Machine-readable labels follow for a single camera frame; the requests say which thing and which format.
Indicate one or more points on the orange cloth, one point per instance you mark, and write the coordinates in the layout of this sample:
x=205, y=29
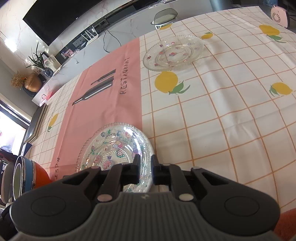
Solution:
x=288, y=224

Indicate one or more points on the pink placemat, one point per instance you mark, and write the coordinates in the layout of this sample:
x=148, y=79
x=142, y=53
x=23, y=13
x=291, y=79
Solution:
x=104, y=109

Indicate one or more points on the pink fan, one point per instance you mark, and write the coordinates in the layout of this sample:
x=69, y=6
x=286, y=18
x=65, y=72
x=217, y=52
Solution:
x=281, y=16

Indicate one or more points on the gold vase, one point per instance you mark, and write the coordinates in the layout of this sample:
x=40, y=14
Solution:
x=32, y=83

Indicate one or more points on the green potted plant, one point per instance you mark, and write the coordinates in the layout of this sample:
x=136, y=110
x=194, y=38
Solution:
x=38, y=58

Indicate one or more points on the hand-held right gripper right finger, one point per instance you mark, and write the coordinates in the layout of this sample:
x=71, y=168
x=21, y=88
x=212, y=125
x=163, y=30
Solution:
x=155, y=169

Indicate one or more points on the dried flower bunch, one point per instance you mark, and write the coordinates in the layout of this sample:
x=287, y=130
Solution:
x=17, y=80

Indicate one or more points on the orange steel bowl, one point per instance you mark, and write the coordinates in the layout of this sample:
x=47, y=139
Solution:
x=41, y=177

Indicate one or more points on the lemon print checked tablecloth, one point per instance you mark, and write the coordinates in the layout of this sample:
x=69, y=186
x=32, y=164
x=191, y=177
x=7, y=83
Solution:
x=231, y=115

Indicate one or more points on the large clear glass plate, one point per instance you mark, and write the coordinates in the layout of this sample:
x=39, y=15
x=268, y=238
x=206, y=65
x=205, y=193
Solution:
x=115, y=143

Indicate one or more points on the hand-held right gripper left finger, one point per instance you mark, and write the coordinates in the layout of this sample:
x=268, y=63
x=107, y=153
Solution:
x=136, y=166

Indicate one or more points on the small clear glass plate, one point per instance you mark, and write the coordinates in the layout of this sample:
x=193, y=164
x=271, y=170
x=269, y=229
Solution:
x=173, y=55

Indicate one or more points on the black television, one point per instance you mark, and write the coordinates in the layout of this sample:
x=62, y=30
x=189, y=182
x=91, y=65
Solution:
x=64, y=18

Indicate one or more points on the grey seat white stool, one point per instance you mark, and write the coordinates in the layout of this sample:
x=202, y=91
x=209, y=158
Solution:
x=165, y=14

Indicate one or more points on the blue steel bowl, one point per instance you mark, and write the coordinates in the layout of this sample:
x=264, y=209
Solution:
x=27, y=173

